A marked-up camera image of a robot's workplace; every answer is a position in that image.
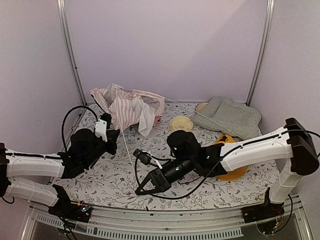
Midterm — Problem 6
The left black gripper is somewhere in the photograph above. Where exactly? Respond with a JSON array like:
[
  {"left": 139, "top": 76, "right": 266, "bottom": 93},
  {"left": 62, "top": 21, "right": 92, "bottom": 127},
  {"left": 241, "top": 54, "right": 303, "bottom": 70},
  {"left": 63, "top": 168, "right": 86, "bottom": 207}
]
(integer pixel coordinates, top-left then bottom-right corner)
[{"left": 83, "top": 129, "right": 121, "bottom": 168}]

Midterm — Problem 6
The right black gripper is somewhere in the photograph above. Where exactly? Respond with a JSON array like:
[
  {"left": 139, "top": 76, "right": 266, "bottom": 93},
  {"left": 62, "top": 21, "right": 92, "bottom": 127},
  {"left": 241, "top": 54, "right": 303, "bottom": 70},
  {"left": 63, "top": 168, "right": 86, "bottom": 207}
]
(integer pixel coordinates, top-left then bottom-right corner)
[{"left": 135, "top": 156, "right": 196, "bottom": 194}]

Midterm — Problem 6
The pink striped pet tent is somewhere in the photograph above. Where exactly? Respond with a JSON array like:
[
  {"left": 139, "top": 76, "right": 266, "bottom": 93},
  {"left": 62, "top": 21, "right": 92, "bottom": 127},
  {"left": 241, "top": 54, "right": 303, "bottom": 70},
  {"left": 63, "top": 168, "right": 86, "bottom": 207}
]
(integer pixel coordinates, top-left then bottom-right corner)
[{"left": 90, "top": 83, "right": 165, "bottom": 137}]

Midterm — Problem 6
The green checkered cushion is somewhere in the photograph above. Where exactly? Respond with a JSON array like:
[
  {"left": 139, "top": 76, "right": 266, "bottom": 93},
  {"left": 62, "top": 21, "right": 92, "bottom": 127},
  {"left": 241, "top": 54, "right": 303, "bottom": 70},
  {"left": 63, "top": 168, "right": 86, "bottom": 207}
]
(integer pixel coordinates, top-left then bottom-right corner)
[{"left": 190, "top": 96, "right": 262, "bottom": 140}]

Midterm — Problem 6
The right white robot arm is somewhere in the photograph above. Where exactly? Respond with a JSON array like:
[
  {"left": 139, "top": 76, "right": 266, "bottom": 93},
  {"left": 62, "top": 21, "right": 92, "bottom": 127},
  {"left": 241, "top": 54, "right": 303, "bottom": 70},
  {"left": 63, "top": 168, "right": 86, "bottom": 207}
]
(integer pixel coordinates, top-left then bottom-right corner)
[{"left": 135, "top": 117, "right": 320, "bottom": 218}]

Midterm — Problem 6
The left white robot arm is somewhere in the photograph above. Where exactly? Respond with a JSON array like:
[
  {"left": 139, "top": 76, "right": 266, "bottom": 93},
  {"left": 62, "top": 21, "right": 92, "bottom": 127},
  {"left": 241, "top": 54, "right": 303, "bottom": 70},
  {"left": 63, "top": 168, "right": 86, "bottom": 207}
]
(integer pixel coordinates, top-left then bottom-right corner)
[{"left": 0, "top": 128, "right": 120, "bottom": 217}]

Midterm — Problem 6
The pink pet bowl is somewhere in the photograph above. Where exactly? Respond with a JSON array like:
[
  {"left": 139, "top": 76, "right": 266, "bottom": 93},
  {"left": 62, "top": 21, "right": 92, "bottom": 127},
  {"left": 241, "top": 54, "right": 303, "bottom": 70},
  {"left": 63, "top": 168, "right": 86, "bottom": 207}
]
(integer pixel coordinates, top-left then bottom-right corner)
[{"left": 153, "top": 116, "right": 161, "bottom": 127}]

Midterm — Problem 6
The cream pet bowl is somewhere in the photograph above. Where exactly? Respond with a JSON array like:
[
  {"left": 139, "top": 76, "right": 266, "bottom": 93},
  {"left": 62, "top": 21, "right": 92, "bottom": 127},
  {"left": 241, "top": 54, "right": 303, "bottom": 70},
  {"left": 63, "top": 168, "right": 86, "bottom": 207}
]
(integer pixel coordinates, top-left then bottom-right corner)
[{"left": 169, "top": 116, "right": 194, "bottom": 133}]

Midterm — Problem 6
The floral table mat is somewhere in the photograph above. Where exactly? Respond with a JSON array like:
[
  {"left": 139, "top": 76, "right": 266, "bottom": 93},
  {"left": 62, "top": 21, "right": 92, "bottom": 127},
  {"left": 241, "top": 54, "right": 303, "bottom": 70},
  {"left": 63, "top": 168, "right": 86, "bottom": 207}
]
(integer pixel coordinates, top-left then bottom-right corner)
[{"left": 52, "top": 103, "right": 280, "bottom": 211}]

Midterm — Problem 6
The yellow bowl stand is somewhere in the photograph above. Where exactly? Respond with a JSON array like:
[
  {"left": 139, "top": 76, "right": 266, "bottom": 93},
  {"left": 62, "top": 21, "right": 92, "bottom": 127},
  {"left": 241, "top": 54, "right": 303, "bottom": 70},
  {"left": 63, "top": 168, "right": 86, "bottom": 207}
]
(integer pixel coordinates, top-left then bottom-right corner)
[{"left": 214, "top": 133, "right": 248, "bottom": 181}]

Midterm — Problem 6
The beige bowl behind cushion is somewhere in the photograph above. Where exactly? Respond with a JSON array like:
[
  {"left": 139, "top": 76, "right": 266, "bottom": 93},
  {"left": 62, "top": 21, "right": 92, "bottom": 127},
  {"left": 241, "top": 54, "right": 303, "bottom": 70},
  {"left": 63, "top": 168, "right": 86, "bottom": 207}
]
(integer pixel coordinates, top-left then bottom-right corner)
[{"left": 194, "top": 102, "right": 209, "bottom": 113}]

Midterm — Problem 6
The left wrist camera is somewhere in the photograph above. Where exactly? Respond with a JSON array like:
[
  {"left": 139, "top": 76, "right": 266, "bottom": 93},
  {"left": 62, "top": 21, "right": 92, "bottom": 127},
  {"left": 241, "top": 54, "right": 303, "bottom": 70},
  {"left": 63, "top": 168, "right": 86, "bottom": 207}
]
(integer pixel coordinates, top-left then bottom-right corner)
[{"left": 94, "top": 113, "right": 112, "bottom": 142}]

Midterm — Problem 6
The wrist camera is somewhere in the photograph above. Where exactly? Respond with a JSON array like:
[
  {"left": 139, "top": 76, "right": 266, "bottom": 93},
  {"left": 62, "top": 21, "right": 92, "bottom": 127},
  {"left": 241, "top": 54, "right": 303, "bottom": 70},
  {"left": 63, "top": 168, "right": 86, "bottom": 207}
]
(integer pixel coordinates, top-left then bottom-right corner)
[
  {"left": 94, "top": 113, "right": 112, "bottom": 142},
  {"left": 133, "top": 149, "right": 163, "bottom": 171}
]

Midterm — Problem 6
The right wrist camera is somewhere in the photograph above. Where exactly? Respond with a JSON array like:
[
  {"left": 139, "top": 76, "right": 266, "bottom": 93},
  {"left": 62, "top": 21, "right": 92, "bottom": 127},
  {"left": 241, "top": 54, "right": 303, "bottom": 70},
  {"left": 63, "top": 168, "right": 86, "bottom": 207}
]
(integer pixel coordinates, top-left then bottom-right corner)
[{"left": 133, "top": 149, "right": 163, "bottom": 171}]

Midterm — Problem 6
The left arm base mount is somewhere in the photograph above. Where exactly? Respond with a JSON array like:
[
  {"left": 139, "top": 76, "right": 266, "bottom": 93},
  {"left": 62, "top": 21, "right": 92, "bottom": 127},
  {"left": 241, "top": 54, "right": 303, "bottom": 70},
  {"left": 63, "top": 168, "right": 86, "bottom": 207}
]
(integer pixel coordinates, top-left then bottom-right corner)
[{"left": 48, "top": 184, "right": 92, "bottom": 223}]

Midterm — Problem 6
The front aluminium rail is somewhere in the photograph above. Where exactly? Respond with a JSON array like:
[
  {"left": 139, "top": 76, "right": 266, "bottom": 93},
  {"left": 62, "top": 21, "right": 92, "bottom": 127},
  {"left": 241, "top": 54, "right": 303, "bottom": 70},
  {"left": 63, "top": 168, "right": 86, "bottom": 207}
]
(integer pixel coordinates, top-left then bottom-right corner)
[{"left": 21, "top": 195, "right": 317, "bottom": 240}]

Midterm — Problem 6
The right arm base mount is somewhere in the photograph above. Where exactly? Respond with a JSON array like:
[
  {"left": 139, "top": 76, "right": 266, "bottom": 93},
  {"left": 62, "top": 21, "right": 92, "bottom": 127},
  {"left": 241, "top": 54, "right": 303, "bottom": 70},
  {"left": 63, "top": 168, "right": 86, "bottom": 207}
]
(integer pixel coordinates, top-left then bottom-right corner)
[{"left": 241, "top": 187, "right": 285, "bottom": 223}]

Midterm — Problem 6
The right aluminium frame post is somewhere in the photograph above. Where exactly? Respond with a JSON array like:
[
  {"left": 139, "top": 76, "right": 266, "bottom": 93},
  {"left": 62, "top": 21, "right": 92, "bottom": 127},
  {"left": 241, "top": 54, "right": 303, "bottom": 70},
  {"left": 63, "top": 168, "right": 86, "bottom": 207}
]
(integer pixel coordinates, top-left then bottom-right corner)
[{"left": 245, "top": 0, "right": 275, "bottom": 107}]

